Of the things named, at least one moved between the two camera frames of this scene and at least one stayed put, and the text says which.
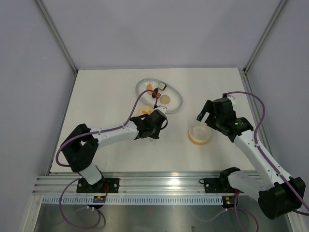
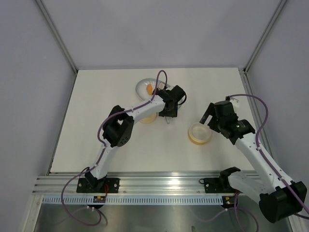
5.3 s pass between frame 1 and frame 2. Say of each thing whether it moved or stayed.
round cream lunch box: stayed
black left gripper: moved
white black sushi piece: stayed
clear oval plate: stayed
